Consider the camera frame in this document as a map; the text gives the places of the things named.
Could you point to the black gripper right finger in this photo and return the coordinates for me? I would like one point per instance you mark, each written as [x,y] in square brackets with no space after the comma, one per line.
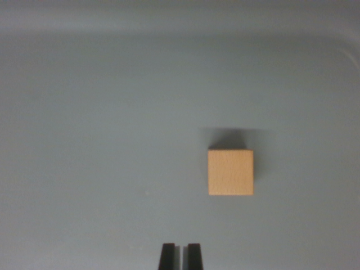
[194,257]

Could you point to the wooden cube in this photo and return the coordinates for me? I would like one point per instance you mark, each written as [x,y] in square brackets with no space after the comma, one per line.
[230,172]

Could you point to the grey plastic tray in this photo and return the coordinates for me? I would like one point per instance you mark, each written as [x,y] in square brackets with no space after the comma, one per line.
[98,126]

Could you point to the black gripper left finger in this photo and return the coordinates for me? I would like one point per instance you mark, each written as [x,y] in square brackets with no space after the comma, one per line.
[168,257]

